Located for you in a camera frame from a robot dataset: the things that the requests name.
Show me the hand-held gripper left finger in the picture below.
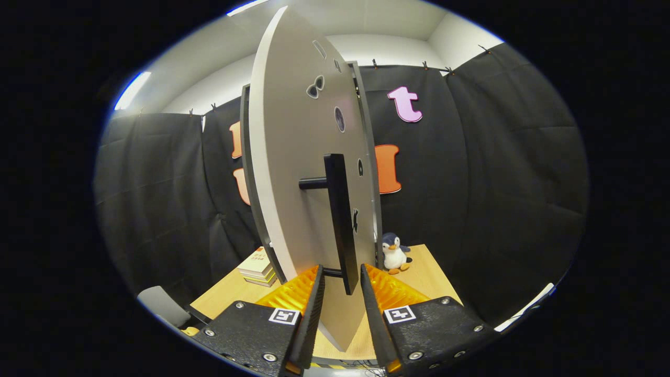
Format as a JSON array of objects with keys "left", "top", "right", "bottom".
[{"left": 181, "top": 264, "right": 326, "bottom": 376}]

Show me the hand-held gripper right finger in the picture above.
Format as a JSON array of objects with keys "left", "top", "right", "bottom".
[{"left": 360, "top": 263, "right": 497, "bottom": 373}]

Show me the black door handle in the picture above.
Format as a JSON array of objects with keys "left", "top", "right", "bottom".
[{"left": 298, "top": 153, "right": 360, "bottom": 295}]

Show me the beige shoe cabinet door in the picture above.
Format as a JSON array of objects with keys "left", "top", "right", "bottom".
[{"left": 249, "top": 5, "right": 377, "bottom": 352}]

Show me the dark grey shoe cabinet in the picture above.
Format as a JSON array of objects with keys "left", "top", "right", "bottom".
[{"left": 240, "top": 61, "right": 384, "bottom": 284}]

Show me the grey cover book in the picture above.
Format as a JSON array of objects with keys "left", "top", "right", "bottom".
[{"left": 244, "top": 272, "right": 278, "bottom": 288}]

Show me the yellow edged book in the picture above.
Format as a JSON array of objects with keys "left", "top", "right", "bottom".
[{"left": 241, "top": 267, "right": 275, "bottom": 282}]

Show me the penguin plush toy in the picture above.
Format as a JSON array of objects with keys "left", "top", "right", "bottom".
[{"left": 381, "top": 232, "right": 413, "bottom": 275}]

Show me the beige cover book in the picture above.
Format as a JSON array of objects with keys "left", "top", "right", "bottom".
[{"left": 237, "top": 246, "right": 273, "bottom": 275}]

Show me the white board edge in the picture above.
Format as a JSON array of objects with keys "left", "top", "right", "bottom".
[{"left": 494, "top": 283, "right": 555, "bottom": 333}]

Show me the grey chair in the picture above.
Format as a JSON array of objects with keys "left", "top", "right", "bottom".
[{"left": 137, "top": 285, "right": 192, "bottom": 329}]

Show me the black backdrop cloth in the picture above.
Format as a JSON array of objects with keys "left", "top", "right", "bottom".
[{"left": 94, "top": 42, "right": 589, "bottom": 328}]

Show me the ceiling strip light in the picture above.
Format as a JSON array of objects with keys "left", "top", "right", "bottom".
[{"left": 114, "top": 71, "right": 152, "bottom": 110}]

